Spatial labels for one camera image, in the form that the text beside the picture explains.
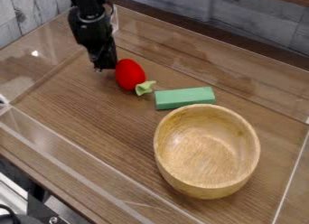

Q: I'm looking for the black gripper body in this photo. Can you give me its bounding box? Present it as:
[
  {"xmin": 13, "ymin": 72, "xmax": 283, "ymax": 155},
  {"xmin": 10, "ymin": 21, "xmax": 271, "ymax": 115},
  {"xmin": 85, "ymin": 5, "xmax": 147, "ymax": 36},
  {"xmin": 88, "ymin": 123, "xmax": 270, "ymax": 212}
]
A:
[{"xmin": 68, "ymin": 6, "xmax": 115, "ymax": 51}]

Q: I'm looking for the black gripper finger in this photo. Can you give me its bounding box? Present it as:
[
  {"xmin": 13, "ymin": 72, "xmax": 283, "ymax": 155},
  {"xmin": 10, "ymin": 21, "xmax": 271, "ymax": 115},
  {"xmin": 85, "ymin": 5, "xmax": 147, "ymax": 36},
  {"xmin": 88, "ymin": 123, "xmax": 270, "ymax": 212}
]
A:
[{"xmin": 89, "ymin": 38, "xmax": 117, "ymax": 72}]

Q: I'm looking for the red plush fruit green stem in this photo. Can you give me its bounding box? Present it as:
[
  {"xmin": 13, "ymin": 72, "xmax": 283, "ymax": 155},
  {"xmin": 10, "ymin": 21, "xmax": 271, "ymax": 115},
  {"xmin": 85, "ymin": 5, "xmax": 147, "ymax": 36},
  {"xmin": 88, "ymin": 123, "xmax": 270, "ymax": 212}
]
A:
[{"xmin": 115, "ymin": 59, "xmax": 155, "ymax": 96}]

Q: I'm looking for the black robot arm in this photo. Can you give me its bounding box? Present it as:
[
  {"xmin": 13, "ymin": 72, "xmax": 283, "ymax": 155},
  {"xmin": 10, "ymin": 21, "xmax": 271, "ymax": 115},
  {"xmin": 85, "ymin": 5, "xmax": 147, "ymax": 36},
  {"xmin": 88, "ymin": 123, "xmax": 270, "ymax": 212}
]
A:
[{"xmin": 68, "ymin": 0, "xmax": 117, "ymax": 71}]

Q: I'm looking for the green rectangular block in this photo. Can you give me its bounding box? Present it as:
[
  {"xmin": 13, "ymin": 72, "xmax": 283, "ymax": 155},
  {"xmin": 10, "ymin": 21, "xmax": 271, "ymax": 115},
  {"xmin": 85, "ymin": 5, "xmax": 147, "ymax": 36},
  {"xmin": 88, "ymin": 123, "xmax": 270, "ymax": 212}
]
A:
[{"xmin": 153, "ymin": 87, "xmax": 216, "ymax": 110}]

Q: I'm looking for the wooden bowl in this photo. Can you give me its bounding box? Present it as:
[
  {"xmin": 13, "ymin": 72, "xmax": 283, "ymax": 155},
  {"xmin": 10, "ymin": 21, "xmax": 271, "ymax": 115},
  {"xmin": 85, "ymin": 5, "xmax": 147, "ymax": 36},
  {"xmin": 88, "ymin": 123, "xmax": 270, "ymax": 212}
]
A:
[{"xmin": 153, "ymin": 104, "xmax": 260, "ymax": 200}]

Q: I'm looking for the black equipment under table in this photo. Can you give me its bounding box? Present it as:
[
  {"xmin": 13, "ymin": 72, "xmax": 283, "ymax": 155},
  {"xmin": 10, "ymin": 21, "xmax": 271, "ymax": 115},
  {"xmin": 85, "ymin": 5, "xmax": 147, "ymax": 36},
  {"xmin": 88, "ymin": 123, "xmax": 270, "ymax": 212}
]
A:
[{"xmin": 0, "ymin": 193, "xmax": 68, "ymax": 224}]

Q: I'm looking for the clear acrylic corner bracket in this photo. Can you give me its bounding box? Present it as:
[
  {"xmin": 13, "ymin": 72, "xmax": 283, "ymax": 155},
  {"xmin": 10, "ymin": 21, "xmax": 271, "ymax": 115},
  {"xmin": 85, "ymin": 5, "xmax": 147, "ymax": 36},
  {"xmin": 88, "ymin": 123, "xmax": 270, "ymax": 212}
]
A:
[{"xmin": 109, "ymin": 5, "xmax": 119, "ymax": 33}]

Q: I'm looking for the clear acrylic tray enclosure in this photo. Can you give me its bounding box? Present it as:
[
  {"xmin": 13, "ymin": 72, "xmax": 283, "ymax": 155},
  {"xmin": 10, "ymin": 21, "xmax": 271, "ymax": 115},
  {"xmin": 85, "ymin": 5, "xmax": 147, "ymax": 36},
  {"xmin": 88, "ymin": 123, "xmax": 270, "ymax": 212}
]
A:
[{"xmin": 0, "ymin": 9, "xmax": 309, "ymax": 224}]

